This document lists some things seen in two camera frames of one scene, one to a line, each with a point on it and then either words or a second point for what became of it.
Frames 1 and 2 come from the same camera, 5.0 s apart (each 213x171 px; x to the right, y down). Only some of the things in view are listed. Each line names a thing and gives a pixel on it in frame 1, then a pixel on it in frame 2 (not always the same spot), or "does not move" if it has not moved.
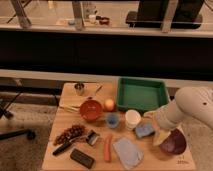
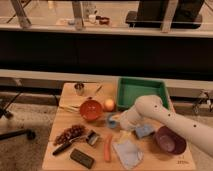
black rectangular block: (82, 158) does not move
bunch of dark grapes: (69, 134) does not move
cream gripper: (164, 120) → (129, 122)
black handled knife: (67, 143) does not move
